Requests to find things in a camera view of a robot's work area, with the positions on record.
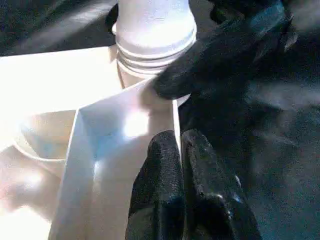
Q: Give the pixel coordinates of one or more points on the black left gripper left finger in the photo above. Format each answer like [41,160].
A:
[162,180]

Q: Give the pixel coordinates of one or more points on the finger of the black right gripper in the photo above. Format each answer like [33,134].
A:
[212,62]
[112,17]

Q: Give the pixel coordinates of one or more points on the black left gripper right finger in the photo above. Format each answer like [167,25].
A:
[212,197]

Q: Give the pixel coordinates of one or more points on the white plastic table leg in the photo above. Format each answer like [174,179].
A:
[155,30]

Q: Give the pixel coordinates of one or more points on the white plastic table top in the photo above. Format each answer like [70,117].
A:
[37,75]

